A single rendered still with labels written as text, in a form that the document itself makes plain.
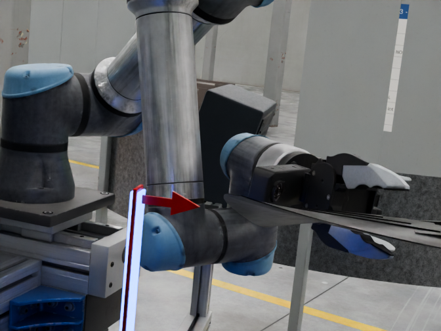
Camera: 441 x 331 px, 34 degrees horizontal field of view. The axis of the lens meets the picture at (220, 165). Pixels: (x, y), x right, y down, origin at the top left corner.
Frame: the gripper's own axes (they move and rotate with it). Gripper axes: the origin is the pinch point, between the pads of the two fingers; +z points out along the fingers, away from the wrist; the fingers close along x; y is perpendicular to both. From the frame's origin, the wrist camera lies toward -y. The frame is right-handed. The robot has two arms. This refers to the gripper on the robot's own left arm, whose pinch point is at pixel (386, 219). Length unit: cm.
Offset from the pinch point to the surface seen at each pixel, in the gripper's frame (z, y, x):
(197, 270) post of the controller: -52, 8, 23
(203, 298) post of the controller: -51, 10, 28
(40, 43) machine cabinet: -1081, 224, -1
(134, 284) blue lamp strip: -8.6, -22.7, 10.9
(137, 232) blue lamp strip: -8.4, -23.5, 5.6
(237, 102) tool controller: -54, 11, -7
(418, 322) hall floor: -206, 229, 96
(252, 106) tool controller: -53, 13, -7
